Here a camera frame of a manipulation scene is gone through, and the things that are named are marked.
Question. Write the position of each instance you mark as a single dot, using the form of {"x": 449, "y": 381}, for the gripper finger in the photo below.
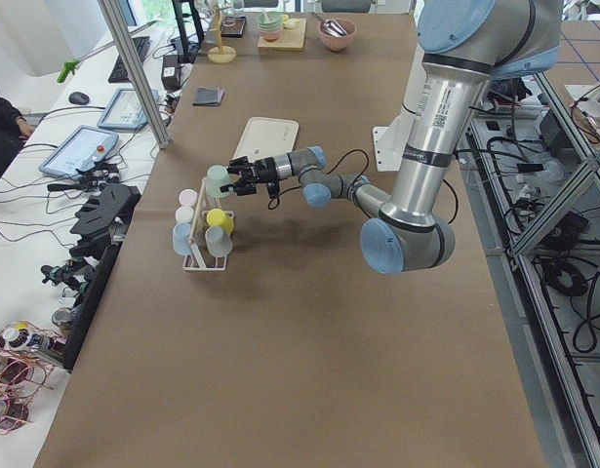
{"x": 240, "y": 188}
{"x": 239, "y": 166}

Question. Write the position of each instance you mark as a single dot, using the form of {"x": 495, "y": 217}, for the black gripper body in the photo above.
{"x": 263, "y": 172}

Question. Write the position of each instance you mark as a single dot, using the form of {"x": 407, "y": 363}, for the green cup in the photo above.
{"x": 216, "y": 178}

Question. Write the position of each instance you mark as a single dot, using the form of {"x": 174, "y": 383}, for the cream rabbit tray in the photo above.
{"x": 266, "y": 137}

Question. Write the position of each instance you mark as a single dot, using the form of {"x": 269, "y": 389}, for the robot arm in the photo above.
{"x": 466, "y": 45}

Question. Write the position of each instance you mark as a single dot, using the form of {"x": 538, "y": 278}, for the yellow cup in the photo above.
{"x": 220, "y": 218}

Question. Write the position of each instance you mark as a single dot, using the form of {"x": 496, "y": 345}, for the pink cup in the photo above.
{"x": 188, "y": 197}

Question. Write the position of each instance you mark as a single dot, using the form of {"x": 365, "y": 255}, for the grey cup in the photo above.
{"x": 218, "y": 242}

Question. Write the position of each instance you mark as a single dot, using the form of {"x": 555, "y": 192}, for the cream cup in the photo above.
{"x": 184, "y": 214}

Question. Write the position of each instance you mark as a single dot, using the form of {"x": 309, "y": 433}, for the blue cup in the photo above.
{"x": 180, "y": 238}

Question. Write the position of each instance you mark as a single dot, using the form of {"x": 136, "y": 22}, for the folded grey cloth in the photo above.
{"x": 208, "y": 96}

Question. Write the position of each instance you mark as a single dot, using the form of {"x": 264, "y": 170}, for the wooden mug tree stand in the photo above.
{"x": 220, "y": 53}

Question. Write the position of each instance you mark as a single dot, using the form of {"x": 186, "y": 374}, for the far teach pendant tablet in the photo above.
{"x": 123, "y": 113}

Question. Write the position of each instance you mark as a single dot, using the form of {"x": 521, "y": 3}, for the teach pendant tablet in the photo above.
{"x": 79, "y": 152}
{"x": 123, "y": 113}

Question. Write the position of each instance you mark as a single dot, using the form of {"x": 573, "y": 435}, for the wooden cutting board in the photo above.
{"x": 285, "y": 39}

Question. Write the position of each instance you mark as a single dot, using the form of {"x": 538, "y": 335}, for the black tool holder rack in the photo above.
{"x": 94, "y": 219}

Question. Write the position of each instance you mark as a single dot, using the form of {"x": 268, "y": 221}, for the stacked green bowls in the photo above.
{"x": 270, "y": 25}

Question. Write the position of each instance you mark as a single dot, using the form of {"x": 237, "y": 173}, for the near teach pendant tablet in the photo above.
{"x": 79, "y": 152}

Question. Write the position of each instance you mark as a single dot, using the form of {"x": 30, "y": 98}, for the pink bowl with cutlery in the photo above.
{"x": 336, "y": 34}

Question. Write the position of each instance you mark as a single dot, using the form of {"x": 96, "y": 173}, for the grey computer mouse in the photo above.
{"x": 78, "y": 98}

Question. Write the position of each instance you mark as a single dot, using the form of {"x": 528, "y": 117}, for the white wire cup rack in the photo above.
{"x": 200, "y": 259}

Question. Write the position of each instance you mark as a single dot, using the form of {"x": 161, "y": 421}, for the aluminium frame post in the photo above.
{"x": 120, "y": 33}

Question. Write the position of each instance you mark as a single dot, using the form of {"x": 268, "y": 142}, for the copper wire basket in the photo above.
{"x": 28, "y": 355}

